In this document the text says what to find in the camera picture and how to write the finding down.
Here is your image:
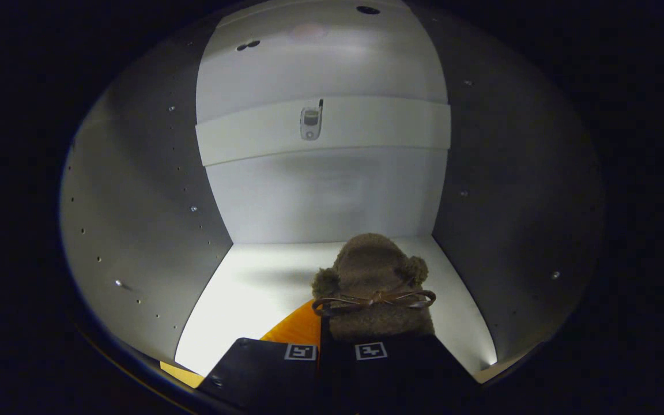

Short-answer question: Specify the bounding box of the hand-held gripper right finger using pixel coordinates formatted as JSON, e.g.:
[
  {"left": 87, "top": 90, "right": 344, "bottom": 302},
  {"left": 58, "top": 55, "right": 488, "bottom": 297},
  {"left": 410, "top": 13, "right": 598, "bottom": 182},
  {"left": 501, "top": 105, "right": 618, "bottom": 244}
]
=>
[{"left": 319, "top": 333, "right": 480, "bottom": 415}]

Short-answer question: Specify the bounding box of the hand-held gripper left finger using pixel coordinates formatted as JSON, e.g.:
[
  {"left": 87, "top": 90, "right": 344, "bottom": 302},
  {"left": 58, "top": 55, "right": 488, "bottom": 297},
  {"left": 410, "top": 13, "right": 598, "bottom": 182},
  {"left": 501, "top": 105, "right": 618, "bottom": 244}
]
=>
[{"left": 197, "top": 299, "right": 322, "bottom": 415}]

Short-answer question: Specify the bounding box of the brown plush shoe with bow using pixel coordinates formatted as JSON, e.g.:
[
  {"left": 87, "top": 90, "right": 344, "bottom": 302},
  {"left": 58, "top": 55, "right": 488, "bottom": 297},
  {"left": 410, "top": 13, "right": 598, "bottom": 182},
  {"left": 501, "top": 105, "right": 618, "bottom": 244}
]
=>
[{"left": 312, "top": 233, "right": 437, "bottom": 342}]

